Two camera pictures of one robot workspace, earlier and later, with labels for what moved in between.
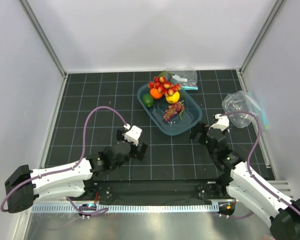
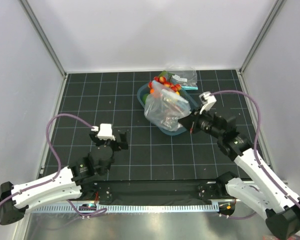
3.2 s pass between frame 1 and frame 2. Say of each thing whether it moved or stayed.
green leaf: stayed
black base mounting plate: stayed
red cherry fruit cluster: stayed
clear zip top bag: moved
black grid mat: stayed
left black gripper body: moved
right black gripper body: moved
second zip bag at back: stayed
